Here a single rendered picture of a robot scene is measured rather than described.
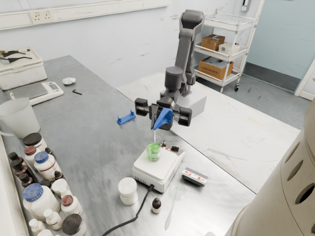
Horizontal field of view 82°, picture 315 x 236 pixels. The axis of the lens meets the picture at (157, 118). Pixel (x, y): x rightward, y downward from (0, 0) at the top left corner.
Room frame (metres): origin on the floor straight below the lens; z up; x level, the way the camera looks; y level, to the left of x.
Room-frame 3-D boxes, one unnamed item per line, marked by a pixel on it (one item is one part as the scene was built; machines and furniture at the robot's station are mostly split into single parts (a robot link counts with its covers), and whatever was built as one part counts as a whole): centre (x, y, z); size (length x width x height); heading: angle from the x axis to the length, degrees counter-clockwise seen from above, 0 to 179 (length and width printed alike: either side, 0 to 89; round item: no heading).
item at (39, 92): (0.96, 0.74, 0.92); 0.26 x 0.19 x 0.05; 132
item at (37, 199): (0.27, 0.36, 0.96); 0.07 x 0.07 x 0.13
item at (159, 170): (0.41, 0.01, 0.98); 0.12 x 0.12 x 0.01; 61
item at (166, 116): (0.41, -0.02, 1.16); 0.07 x 0.04 x 0.06; 160
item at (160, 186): (0.43, -0.01, 0.94); 0.22 x 0.13 x 0.08; 151
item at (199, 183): (0.39, -0.14, 0.92); 0.09 x 0.06 x 0.04; 60
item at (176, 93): (0.56, -0.05, 1.16); 0.07 x 0.06 x 0.09; 160
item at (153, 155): (0.42, 0.02, 1.02); 0.06 x 0.05 x 0.08; 81
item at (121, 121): (0.73, 0.16, 0.92); 0.10 x 0.03 x 0.04; 132
